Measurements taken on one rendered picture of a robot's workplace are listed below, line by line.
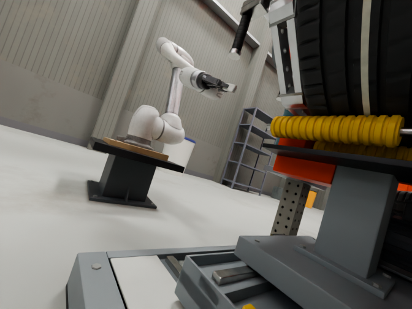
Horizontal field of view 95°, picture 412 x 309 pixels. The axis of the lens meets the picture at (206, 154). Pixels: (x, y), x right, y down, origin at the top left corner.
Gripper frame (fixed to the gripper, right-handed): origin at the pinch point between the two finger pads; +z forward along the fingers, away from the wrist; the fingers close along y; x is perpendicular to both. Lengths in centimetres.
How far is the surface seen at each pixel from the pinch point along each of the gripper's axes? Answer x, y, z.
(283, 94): 1.3, -9.4, 32.4
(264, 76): -187, 391, -340
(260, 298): 42, -17, 56
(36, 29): 16, -83, -363
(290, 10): -11.9, -22.4, 31.9
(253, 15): -22.5, -10.9, 5.9
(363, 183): 13, -3, 57
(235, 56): -7.4, -11.3, 7.8
